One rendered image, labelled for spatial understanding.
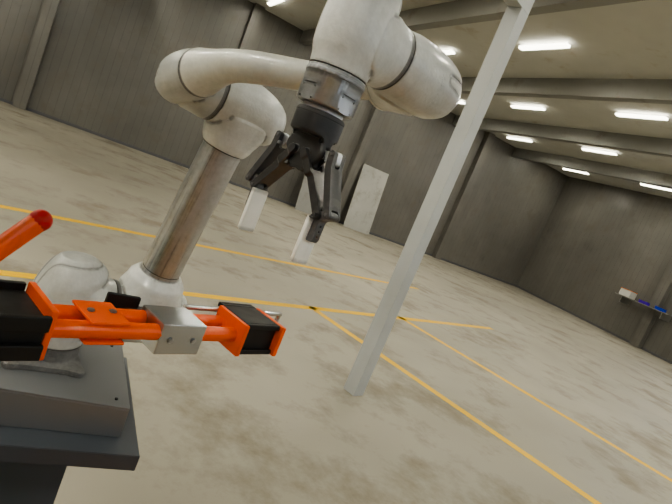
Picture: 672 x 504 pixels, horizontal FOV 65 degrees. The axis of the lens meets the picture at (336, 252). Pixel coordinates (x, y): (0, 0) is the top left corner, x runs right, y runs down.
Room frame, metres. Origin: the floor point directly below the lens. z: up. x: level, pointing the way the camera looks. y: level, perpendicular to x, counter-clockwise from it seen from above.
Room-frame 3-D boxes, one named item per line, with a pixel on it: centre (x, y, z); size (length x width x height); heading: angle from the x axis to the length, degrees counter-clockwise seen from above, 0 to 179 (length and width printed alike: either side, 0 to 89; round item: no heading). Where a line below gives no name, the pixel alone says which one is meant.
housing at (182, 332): (0.70, 0.17, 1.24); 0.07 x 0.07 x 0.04; 50
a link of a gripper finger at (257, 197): (0.84, 0.15, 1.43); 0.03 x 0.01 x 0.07; 139
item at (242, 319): (0.80, 0.08, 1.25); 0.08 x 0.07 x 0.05; 140
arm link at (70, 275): (1.25, 0.57, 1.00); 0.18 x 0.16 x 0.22; 132
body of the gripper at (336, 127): (0.80, 0.10, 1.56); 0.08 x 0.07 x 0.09; 49
